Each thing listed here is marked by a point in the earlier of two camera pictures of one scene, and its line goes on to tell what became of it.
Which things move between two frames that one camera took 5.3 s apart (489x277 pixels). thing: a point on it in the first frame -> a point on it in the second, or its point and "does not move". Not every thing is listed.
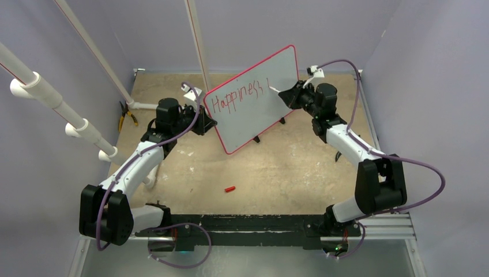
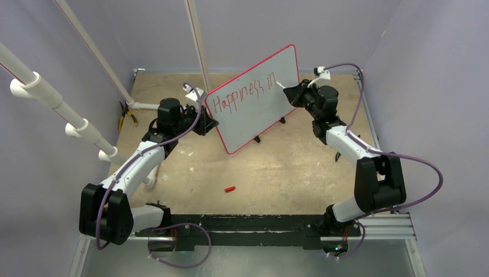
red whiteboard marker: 274,89 -> 280,84
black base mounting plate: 250,229 does not move
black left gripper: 203,122 does not move
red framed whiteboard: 244,107 does not move
